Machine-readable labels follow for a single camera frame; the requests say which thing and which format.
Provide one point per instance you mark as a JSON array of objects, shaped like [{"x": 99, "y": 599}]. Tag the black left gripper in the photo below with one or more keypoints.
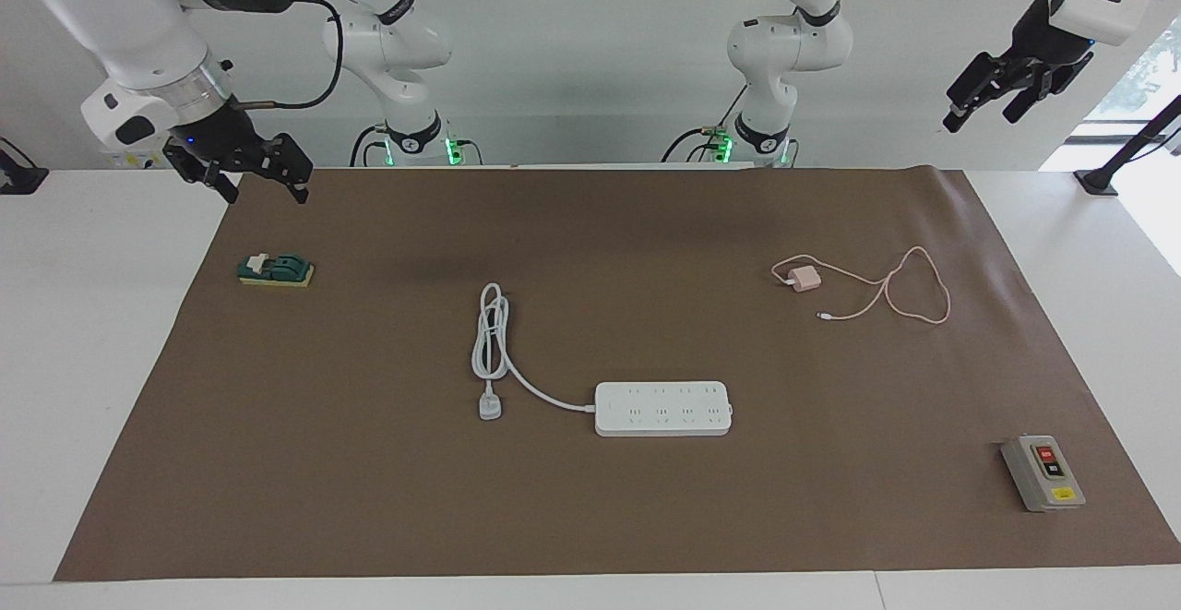
[{"x": 1047, "y": 47}]

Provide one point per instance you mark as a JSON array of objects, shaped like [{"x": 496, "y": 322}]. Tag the white wall socket box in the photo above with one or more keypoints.
[{"x": 129, "y": 161}]

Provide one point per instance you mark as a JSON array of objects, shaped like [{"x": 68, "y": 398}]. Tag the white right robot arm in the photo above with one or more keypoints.
[{"x": 111, "y": 19}]

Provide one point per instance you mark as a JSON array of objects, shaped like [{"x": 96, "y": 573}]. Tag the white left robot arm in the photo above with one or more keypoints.
[{"x": 775, "y": 47}]

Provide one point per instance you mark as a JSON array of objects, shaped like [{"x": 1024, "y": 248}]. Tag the black slanted stand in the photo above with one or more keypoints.
[{"x": 1098, "y": 184}]

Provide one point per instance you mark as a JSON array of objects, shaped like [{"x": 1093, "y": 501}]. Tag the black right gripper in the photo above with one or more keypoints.
[{"x": 221, "y": 135}]

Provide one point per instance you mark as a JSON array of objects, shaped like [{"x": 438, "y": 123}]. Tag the black table clamp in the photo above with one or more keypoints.
[{"x": 23, "y": 181}]

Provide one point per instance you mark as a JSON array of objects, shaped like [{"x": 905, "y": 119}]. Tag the pink charger adapter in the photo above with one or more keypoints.
[{"x": 805, "y": 279}]

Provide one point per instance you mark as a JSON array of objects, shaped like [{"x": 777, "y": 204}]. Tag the grey on-off switch box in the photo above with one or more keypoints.
[{"x": 1038, "y": 485}]

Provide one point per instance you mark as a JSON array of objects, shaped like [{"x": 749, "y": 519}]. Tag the green circuit board module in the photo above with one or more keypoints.
[{"x": 286, "y": 267}]

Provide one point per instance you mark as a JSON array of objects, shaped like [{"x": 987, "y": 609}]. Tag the brown paper table mat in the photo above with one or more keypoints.
[{"x": 369, "y": 481}]

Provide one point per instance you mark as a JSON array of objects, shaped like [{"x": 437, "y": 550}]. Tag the white power strip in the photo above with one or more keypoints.
[{"x": 660, "y": 412}]

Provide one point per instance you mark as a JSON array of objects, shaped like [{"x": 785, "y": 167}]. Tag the bright window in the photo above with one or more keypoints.
[{"x": 1144, "y": 75}]

